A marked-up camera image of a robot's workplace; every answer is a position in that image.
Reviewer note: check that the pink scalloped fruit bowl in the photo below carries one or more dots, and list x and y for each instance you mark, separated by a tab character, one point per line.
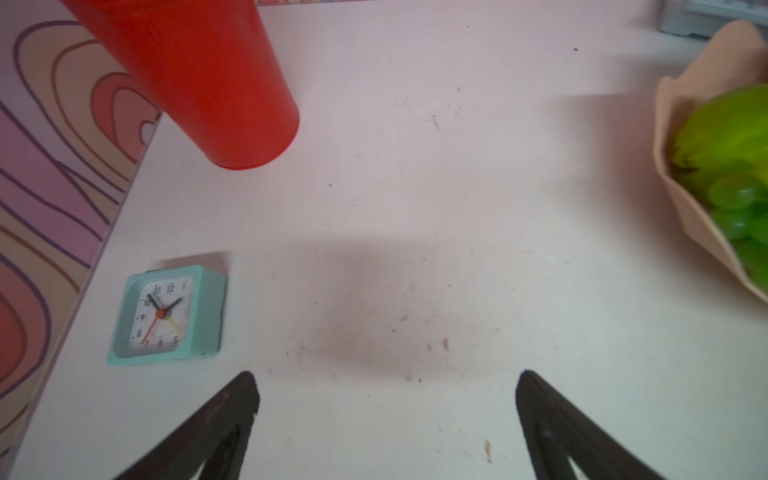
735	57

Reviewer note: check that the red pen cup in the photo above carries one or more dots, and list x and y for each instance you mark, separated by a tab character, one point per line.
210	66

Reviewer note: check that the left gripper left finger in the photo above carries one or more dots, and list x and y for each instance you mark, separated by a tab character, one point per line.
211	444

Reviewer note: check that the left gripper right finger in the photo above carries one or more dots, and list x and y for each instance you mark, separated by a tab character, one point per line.
559	436

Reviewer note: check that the mint green alarm clock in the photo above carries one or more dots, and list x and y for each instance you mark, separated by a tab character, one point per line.
169	315

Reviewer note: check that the green grape bunch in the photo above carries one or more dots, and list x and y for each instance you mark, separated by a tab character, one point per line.
737	204

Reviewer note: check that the green bumpy round fruit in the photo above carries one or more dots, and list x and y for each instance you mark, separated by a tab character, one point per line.
727	133

